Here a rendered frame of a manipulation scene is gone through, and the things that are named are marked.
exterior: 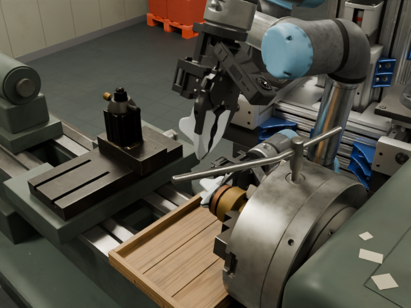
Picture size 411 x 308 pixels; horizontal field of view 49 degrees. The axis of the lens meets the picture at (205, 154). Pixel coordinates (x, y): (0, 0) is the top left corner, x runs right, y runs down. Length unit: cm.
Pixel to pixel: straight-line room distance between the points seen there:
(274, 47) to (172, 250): 55
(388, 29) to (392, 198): 78
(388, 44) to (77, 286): 124
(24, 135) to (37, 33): 347
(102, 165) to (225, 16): 77
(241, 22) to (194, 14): 473
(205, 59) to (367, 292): 40
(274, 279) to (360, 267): 18
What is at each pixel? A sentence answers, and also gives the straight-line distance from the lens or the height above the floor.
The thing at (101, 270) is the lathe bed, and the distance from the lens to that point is 129.
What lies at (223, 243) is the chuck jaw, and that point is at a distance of 84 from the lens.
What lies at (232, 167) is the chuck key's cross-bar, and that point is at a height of 132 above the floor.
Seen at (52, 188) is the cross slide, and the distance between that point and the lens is 128.
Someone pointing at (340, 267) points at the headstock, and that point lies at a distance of 64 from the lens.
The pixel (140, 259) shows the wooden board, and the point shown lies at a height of 88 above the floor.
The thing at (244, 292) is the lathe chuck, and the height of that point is 107.
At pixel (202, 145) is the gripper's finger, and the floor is 133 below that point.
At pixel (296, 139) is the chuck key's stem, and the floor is 132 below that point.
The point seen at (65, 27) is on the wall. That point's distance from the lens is 529.
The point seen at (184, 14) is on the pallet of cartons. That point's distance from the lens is 539.
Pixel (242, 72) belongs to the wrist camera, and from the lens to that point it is 65.
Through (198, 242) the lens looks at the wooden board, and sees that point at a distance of 118.
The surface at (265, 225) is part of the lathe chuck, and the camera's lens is 77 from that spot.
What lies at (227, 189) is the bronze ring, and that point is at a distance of 97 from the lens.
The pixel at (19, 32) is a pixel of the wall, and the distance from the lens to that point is 497.
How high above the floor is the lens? 170
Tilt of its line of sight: 33 degrees down
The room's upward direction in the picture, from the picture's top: straight up
